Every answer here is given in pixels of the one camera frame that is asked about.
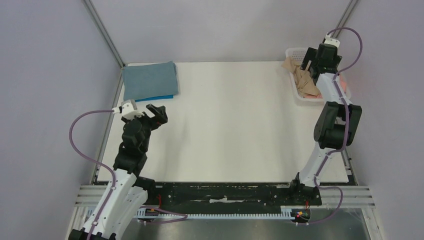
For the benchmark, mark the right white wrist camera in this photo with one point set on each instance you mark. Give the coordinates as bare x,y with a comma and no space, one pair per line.
329,40

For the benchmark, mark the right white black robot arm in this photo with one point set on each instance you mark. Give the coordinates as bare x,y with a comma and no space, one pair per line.
338,121

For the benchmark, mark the white slotted cable duct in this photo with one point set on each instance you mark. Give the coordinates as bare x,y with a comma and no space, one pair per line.
285,214

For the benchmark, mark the beige t shirt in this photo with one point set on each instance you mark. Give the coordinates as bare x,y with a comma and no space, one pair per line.
303,82

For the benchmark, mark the folded bright blue t shirt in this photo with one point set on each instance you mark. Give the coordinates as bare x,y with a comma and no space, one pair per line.
164,97

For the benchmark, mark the folded grey-blue t shirt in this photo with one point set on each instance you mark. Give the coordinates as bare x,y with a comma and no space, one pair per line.
151,80

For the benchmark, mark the aluminium frame rail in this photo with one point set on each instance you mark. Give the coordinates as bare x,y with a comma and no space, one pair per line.
354,197

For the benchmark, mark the white plastic basket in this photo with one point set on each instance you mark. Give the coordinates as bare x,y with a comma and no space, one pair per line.
294,58

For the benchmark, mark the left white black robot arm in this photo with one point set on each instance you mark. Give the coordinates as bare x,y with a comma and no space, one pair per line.
126,191

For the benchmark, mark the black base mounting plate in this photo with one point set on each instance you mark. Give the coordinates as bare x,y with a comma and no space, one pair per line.
226,197

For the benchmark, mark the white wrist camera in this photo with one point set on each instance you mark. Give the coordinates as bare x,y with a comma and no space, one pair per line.
329,40
128,110

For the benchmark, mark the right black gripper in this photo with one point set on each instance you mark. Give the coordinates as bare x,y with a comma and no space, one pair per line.
311,66

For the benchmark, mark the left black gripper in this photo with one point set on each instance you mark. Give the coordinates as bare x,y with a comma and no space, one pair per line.
159,112

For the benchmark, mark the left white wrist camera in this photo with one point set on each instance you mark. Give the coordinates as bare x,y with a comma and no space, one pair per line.
128,110

